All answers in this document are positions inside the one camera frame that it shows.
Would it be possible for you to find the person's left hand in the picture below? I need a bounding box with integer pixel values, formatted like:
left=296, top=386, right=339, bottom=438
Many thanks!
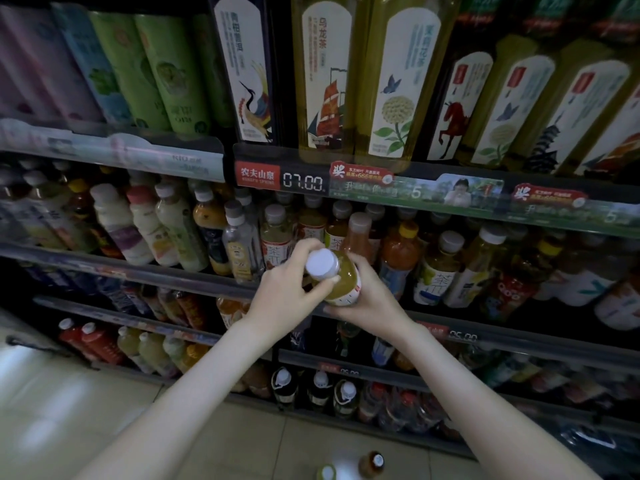
left=242, top=238, right=342, bottom=345

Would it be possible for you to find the person's right hand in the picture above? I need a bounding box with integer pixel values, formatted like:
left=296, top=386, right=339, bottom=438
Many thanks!
left=322, top=253, right=419, bottom=348

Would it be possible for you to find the olive tea bottle red-trim label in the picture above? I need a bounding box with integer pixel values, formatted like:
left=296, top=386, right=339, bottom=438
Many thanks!
left=305, top=247, right=363, bottom=307

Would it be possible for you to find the row of tea juice bottles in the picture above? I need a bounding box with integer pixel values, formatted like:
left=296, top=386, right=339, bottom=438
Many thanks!
left=222, top=187, right=640, bottom=333

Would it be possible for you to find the orange tea bottle white cap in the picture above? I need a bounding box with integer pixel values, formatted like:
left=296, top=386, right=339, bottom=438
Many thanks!
left=357, top=450, right=386, bottom=479

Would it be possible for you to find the row of red yellow bottles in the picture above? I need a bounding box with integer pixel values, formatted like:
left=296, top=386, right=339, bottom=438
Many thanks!
left=57, top=317, right=211, bottom=378

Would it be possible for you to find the person's left forearm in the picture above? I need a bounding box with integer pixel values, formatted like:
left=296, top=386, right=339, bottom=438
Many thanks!
left=72, top=319, right=281, bottom=480

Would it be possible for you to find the person's right forearm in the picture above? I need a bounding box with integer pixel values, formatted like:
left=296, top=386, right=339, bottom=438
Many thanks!
left=395, top=327, right=601, bottom=480

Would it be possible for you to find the green pictured price label strip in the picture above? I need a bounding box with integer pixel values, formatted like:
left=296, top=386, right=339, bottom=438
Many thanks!
left=232, top=144, right=640, bottom=241

